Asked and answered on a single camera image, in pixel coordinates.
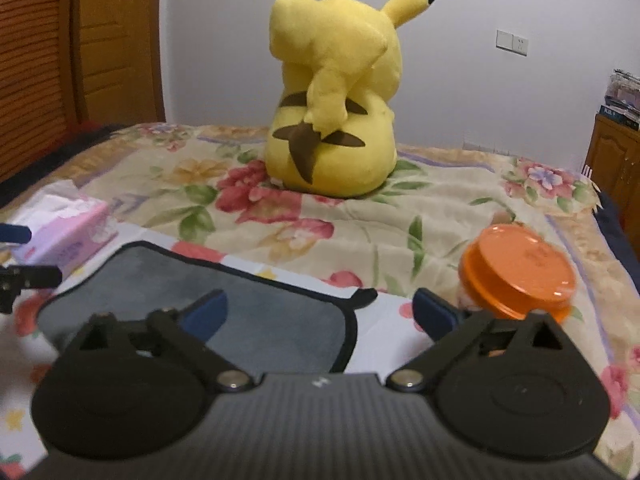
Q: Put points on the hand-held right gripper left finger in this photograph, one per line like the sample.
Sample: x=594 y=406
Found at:
x=206 y=314

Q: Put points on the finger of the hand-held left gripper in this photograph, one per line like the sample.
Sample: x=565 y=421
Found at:
x=30 y=276
x=14 y=233

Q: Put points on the wooden cabinet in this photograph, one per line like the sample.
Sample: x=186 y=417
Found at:
x=617 y=160

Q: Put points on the wooden louvred panel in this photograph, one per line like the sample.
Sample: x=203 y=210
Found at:
x=30 y=60

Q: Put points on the jar with orange lid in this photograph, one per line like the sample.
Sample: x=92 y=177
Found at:
x=520 y=272

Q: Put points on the grey towel with black trim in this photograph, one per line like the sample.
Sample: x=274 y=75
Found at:
x=280 y=317

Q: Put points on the floral bed sheet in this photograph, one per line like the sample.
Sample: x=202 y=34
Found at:
x=380 y=230

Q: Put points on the dark blue cloth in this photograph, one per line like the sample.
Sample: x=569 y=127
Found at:
x=620 y=240

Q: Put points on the stack of books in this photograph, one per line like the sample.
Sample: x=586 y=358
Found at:
x=624 y=97

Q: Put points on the pink tissue pack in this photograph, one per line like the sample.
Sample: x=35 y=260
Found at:
x=65 y=232

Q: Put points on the yellow plush toy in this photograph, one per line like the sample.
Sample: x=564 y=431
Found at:
x=335 y=85

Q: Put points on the wooden door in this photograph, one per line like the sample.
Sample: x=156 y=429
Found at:
x=117 y=40

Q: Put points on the white wall socket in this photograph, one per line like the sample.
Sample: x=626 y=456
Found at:
x=512 y=42

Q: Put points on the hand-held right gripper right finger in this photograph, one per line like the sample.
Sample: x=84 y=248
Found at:
x=434 y=315

